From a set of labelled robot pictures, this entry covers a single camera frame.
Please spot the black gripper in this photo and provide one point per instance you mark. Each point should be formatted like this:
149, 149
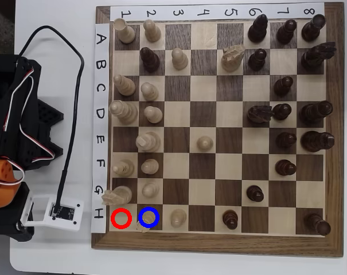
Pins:
16, 231

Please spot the light wooden pawn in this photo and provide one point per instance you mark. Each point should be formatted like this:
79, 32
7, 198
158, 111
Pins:
179, 58
149, 91
178, 218
153, 114
149, 166
150, 189
151, 30
204, 143

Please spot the dark wooden bishop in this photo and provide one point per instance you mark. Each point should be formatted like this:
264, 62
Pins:
257, 28

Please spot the black pawn at B2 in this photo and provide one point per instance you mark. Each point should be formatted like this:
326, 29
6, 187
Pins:
149, 59

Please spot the light wooden knight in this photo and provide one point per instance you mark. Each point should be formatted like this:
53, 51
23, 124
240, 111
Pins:
118, 194
232, 58

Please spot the light wooden bishop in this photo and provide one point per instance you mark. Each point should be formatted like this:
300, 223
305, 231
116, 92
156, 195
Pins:
124, 85
123, 168

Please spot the dark wooden king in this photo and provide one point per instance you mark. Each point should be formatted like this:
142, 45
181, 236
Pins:
317, 141

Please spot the light wooden rook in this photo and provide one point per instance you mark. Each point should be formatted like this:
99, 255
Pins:
148, 219
125, 32

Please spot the dark wooden rook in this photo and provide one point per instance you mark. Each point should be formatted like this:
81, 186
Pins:
313, 28
318, 224

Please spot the white letter paper strip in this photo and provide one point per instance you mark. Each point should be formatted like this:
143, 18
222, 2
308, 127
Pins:
101, 51

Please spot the light wooden king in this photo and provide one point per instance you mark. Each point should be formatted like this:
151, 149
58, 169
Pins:
148, 141

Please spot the white number paper strip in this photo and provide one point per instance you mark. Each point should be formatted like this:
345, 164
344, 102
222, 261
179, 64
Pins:
190, 13

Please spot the wooden chessboard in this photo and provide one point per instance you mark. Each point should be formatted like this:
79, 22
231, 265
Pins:
219, 243

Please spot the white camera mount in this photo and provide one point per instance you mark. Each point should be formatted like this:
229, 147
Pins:
70, 220

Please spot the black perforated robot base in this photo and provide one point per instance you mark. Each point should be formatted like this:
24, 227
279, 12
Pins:
51, 114

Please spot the dark wooden pawn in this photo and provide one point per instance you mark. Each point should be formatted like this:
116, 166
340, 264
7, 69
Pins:
255, 193
257, 59
230, 219
283, 86
286, 167
282, 111
286, 31
286, 139

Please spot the dark wooden queen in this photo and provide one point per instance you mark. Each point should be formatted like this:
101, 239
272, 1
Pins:
316, 111

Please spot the dark wooden knight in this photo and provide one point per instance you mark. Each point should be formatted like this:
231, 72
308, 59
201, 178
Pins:
259, 114
318, 55

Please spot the light wooden queen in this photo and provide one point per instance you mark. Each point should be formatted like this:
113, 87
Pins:
123, 111

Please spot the black and orange robot arm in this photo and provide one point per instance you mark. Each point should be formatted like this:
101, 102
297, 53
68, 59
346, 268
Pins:
24, 114

